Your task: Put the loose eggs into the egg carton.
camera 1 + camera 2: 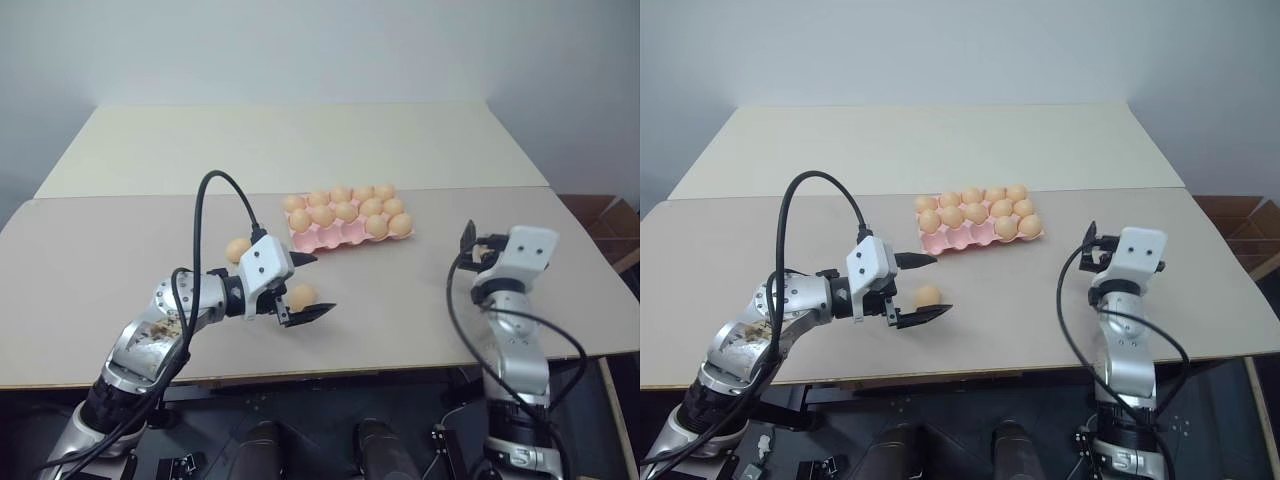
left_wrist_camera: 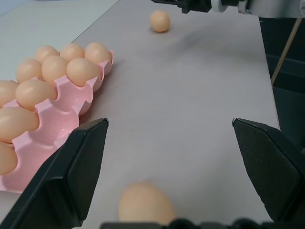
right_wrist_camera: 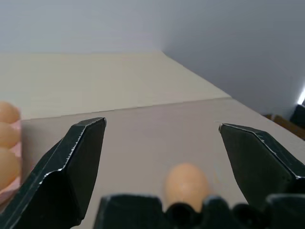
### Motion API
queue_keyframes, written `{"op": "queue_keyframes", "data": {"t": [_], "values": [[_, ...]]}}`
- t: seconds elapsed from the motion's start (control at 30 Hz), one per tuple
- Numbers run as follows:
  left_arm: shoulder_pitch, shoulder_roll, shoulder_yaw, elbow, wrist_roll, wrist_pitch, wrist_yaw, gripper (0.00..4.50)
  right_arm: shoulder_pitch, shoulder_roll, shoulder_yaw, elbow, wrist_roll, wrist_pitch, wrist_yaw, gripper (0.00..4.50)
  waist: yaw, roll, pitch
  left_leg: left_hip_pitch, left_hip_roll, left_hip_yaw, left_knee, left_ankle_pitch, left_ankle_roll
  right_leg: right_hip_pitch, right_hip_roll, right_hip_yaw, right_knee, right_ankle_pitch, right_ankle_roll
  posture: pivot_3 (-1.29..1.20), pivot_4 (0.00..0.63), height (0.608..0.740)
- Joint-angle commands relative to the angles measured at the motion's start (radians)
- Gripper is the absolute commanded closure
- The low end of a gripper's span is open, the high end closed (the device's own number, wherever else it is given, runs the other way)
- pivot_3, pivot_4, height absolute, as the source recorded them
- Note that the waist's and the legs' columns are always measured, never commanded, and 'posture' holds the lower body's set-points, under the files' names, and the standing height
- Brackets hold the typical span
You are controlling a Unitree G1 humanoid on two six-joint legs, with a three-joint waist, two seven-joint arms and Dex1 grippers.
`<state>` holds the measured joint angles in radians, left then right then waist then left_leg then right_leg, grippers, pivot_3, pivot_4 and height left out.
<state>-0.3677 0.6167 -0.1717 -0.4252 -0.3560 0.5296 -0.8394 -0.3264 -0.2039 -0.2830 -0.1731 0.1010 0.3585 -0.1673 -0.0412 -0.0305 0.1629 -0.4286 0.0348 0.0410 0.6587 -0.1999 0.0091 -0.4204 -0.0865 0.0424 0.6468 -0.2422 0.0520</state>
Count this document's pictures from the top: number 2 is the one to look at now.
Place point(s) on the pink egg tray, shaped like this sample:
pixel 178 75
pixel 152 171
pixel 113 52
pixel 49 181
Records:
pixel 59 119

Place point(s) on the beige egg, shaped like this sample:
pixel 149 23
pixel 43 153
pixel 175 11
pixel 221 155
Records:
pixel 29 70
pixel 7 91
pixel 16 122
pixel 6 157
pixel 72 51
pixel 145 205
pixel 35 94
pixel 160 21
pixel 97 53
pixel 82 71
pixel 54 69
pixel 46 52

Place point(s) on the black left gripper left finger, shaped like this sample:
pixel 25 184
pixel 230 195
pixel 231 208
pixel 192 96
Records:
pixel 71 176

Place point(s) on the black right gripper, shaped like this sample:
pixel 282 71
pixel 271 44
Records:
pixel 194 5

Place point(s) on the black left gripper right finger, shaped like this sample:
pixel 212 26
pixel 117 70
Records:
pixel 269 167

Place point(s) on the thin wooden stick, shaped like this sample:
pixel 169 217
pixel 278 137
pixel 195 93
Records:
pixel 286 50

